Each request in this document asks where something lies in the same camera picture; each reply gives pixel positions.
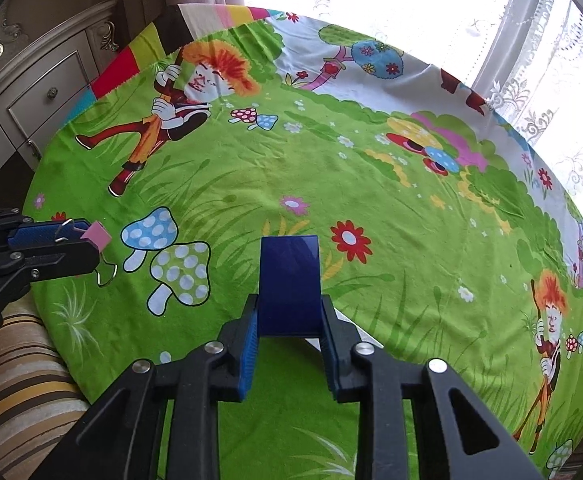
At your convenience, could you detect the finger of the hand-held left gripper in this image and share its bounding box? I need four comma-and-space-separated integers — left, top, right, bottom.
0, 210, 95, 252
0, 237, 100, 306

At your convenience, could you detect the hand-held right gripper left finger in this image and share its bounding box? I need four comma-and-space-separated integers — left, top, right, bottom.
32, 294, 261, 480

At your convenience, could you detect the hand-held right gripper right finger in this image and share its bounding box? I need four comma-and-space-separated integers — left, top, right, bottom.
320, 294, 545, 480

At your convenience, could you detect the pink binder clip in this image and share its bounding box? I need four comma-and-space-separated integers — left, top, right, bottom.
52, 219, 118, 287

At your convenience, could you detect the dark blue box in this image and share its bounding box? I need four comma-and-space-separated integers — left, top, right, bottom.
258, 235, 322, 338

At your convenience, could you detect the striped seat cushion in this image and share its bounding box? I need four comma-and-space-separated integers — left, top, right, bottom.
0, 305, 92, 480

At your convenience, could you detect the cream carved dresser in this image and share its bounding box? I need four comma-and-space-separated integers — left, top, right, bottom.
0, 0, 122, 211

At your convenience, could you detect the green cartoon printed tablecloth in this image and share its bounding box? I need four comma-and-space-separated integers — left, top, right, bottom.
22, 2, 583, 480

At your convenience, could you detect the sheer white lace curtain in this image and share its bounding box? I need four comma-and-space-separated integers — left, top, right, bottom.
242, 0, 583, 241

